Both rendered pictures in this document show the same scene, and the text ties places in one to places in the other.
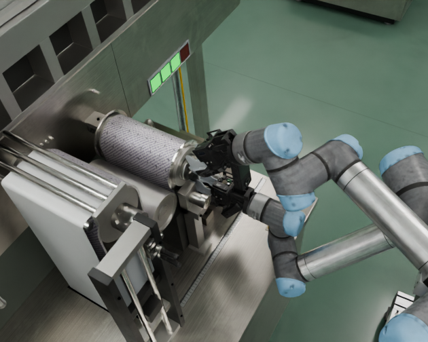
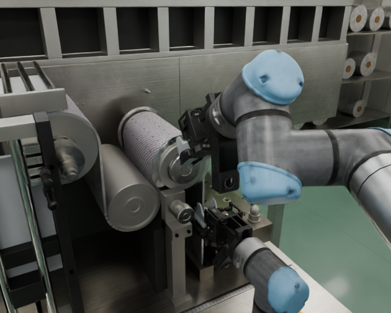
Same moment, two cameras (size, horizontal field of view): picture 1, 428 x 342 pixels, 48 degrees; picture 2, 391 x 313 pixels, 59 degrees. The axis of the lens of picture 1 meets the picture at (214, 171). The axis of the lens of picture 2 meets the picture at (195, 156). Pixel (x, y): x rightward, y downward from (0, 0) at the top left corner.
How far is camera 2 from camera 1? 0.73 m
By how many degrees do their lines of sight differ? 34
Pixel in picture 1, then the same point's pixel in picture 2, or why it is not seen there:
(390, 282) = not seen: outside the picture
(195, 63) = not seen: hidden behind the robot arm
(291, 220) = (282, 282)
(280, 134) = (264, 53)
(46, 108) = (88, 72)
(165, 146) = (169, 134)
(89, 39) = (158, 39)
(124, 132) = (144, 120)
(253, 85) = (343, 239)
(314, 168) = (311, 139)
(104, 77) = (162, 85)
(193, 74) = not seen: hidden behind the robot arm
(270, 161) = (241, 103)
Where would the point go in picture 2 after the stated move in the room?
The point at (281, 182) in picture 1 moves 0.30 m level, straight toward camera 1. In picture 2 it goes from (246, 138) to (0, 267)
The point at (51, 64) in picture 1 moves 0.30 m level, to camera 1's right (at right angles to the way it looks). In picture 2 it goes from (109, 34) to (211, 40)
